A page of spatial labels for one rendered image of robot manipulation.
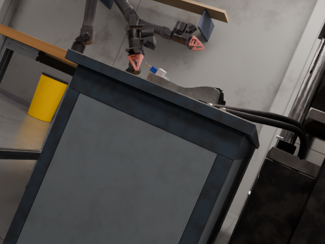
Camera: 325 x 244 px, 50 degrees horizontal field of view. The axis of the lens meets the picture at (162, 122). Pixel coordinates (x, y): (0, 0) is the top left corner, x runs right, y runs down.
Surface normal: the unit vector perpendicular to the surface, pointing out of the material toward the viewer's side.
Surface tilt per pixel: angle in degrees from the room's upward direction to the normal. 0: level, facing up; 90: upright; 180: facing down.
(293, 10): 90
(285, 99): 90
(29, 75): 90
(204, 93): 90
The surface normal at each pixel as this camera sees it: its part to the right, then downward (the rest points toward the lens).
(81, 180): -0.27, -0.10
